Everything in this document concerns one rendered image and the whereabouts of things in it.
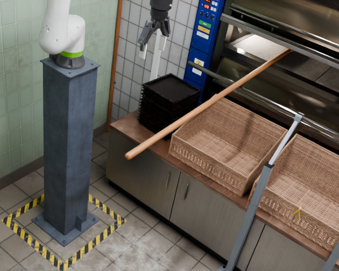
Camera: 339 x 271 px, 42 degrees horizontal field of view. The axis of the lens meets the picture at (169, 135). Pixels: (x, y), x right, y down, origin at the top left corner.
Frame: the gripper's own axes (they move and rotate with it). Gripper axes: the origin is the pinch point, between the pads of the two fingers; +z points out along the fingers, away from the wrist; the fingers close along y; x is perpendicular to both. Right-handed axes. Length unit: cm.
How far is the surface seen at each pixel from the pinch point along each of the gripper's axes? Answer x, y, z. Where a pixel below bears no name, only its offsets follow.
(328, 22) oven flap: 45, -96, -11
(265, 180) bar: 60, -36, 58
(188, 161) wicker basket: 9, -48, 85
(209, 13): -26, -93, 11
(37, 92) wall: -101, -23, 82
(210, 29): -22, -94, 21
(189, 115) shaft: 22.1, -7.8, 25.6
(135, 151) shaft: 22.0, 31.4, 26.2
